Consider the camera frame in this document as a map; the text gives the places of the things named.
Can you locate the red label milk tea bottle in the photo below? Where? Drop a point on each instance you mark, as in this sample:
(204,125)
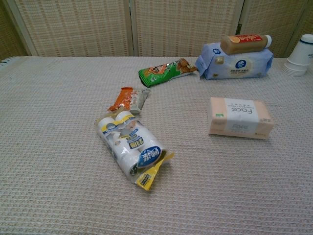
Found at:
(244,44)

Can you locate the stack of white paper cups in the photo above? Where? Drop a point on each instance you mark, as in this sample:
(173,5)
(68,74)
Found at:
(299,57)

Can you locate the orange snack bar wrapper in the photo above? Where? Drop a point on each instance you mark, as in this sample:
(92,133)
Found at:
(126,100)

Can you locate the green snack bag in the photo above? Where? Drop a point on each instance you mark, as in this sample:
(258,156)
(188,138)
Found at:
(163,73)

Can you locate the white toilet roll pack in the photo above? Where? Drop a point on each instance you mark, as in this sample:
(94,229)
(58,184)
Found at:
(127,144)

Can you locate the blue tissue pack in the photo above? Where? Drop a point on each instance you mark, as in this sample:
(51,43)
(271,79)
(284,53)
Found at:
(247,64)

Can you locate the pink facial tissue pack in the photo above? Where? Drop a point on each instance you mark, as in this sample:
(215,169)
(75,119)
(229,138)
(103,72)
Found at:
(238,120)

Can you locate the beige woven tablecloth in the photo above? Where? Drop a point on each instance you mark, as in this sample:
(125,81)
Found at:
(61,147)

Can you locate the woven folding screen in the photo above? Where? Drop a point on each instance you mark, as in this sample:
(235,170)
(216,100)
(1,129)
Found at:
(78,27)

